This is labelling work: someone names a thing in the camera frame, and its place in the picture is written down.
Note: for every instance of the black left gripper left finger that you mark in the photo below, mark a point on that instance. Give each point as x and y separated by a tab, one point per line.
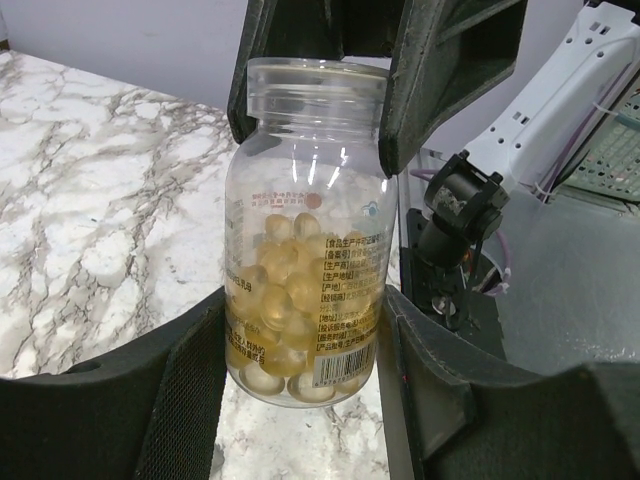
148	409

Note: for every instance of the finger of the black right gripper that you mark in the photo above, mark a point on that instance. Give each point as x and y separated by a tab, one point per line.
447	55
281	28

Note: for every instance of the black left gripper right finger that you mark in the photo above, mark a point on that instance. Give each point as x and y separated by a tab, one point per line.
452	411

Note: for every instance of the clear pill bottle gold lid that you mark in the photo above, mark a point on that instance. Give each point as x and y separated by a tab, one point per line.
309	224

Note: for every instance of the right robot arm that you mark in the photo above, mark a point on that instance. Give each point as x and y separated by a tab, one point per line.
601	45

